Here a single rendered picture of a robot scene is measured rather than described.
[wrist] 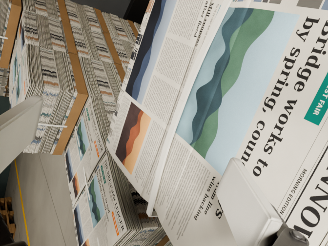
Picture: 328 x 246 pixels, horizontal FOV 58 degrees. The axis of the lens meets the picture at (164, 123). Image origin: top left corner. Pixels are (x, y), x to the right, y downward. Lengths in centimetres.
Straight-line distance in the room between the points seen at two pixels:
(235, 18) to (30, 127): 22
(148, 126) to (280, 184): 22
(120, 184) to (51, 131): 50
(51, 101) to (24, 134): 105
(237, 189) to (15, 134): 13
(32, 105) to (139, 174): 26
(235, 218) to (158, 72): 27
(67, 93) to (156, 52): 83
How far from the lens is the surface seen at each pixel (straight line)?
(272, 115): 26
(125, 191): 97
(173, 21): 41
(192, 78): 33
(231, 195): 20
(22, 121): 17
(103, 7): 246
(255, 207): 17
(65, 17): 174
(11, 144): 17
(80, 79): 130
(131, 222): 91
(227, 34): 33
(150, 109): 41
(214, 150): 31
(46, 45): 145
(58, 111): 128
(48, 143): 141
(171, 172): 36
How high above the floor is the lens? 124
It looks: 34 degrees down
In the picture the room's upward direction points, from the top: 82 degrees counter-clockwise
